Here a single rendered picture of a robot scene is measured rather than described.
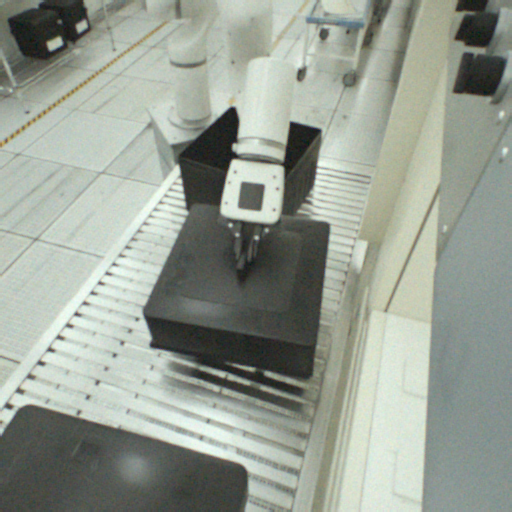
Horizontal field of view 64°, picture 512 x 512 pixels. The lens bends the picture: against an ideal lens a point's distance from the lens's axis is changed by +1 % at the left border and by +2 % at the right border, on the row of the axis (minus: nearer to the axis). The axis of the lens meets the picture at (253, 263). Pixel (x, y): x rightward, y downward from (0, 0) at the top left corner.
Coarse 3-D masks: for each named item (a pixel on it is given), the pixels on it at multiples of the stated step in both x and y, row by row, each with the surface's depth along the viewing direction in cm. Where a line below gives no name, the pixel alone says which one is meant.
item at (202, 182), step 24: (216, 120) 108; (192, 144) 101; (216, 144) 112; (288, 144) 112; (312, 144) 100; (192, 168) 97; (216, 168) 93; (288, 168) 118; (312, 168) 108; (192, 192) 103; (216, 192) 99; (288, 192) 95
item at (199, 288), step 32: (192, 224) 79; (288, 224) 79; (320, 224) 79; (192, 256) 73; (224, 256) 73; (288, 256) 73; (320, 256) 73; (160, 288) 68; (192, 288) 68; (224, 288) 68; (256, 288) 68; (288, 288) 68; (320, 288) 69; (160, 320) 65; (192, 320) 64; (224, 320) 64; (256, 320) 64; (288, 320) 64; (192, 352) 71; (224, 352) 68; (256, 352) 66; (288, 352) 64
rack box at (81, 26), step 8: (48, 0) 321; (56, 0) 320; (64, 0) 320; (72, 0) 322; (80, 0) 327; (40, 8) 318; (48, 8) 316; (56, 8) 314; (64, 8) 313; (72, 8) 320; (80, 8) 329; (64, 16) 317; (72, 16) 321; (80, 16) 330; (64, 24) 322; (72, 24) 323; (80, 24) 332; (88, 24) 342; (64, 32) 327; (72, 32) 326; (80, 32) 334; (88, 32) 344; (72, 40) 331
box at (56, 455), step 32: (32, 416) 48; (64, 416) 48; (0, 448) 45; (32, 448) 45; (64, 448) 45; (96, 448) 45; (128, 448) 45; (160, 448) 45; (0, 480) 43; (32, 480) 43; (64, 480) 43; (96, 480) 43; (128, 480) 43; (160, 480) 43; (192, 480) 43; (224, 480) 43
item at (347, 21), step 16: (320, 0) 317; (352, 0) 315; (368, 0) 314; (336, 16) 293; (368, 16) 357; (320, 32) 376; (368, 32) 366; (304, 48) 309; (304, 64) 319; (352, 64) 308; (352, 80) 316
